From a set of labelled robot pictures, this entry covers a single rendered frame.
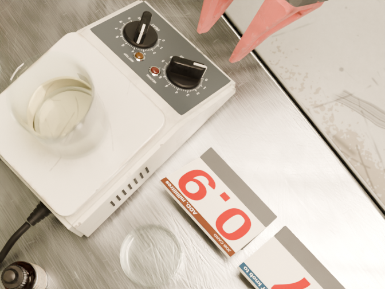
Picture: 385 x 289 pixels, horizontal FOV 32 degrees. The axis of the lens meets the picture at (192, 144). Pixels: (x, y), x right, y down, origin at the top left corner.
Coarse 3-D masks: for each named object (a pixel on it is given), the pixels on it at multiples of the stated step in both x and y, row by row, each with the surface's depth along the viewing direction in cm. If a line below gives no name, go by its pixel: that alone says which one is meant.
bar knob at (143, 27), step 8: (144, 16) 61; (128, 24) 62; (136, 24) 63; (144, 24) 61; (128, 32) 62; (136, 32) 60; (144, 32) 60; (152, 32) 63; (128, 40) 61; (136, 40) 61; (144, 40) 62; (152, 40) 62; (144, 48) 62
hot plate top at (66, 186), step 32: (96, 64) 58; (0, 96) 57; (128, 96) 57; (0, 128) 56; (128, 128) 56; (160, 128) 56; (32, 160) 56; (64, 160) 56; (96, 160) 55; (128, 160) 55; (64, 192) 55; (96, 192) 55
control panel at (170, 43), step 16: (128, 16) 63; (96, 32) 61; (112, 32) 62; (160, 32) 64; (176, 32) 64; (112, 48) 60; (128, 48) 61; (160, 48) 62; (176, 48) 63; (192, 48) 64; (128, 64) 60; (144, 64) 60; (160, 64) 61; (208, 64) 63; (144, 80) 59; (160, 80) 60; (208, 80) 62; (224, 80) 63; (160, 96) 59; (176, 96) 59; (192, 96) 60; (208, 96) 61
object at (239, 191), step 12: (204, 156) 64; (216, 156) 64; (180, 168) 62; (216, 168) 63; (228, 168) 63; (216, 180) 63; (228, 180) 63; (240, 180) 63; (168, 192) 59; (228, 192) 62; (240, 192) 63; (252, 192) 63; (180, 204) 59; (240, 204) 62; (252, 204) 62; (264, 204) 62; (192, 216) 59; (252, 216) 62; (264, 216) 62; (276, 216) 62; (204, 228) 58; (264, 228) 62; (252, 240) 62
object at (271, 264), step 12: (264, 252) 60; (276, 252) 60; (252, 264) 58; (264, 264) 59; (276, 264) 59; (288, 264) 60; (264, 276) 58; (276, 276) 59; (288, 276) 59; (300, 276) 60; (276, 288) 58; (288, 288) 58; (300, 288) 59; (312, 288) 60
